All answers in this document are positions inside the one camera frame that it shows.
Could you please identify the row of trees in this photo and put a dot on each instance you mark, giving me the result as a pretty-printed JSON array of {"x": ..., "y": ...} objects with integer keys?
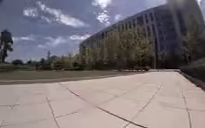
[{"x": 130, "y": 50}]

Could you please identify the pale concrete slab pavement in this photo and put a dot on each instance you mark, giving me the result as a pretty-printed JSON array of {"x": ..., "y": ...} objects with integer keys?
[{"x": 123, "y": 96}]

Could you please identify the grass lawn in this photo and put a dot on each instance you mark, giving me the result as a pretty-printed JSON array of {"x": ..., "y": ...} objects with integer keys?
[{"x": 40, "y": 75}]

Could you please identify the large dark glass building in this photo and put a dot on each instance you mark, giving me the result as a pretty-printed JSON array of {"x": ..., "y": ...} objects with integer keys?
[{"x": 163, "y": 30}]

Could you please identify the grey strip beside lawn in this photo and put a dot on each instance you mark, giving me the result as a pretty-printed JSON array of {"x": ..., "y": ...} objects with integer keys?
[{"x": 23, "y": 81}]

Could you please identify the leafy tree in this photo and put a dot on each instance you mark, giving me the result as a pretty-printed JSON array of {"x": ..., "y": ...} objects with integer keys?
[{"x": 196, "y": 41}]

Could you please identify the dark trimmed hedge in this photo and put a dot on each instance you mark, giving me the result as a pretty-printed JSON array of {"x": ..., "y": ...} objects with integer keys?
[{"x": 200, "y": 70}]

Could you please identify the tall dark tree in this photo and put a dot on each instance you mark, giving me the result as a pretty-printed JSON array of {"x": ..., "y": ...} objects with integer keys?
[{"x": 3, "y": 43}]

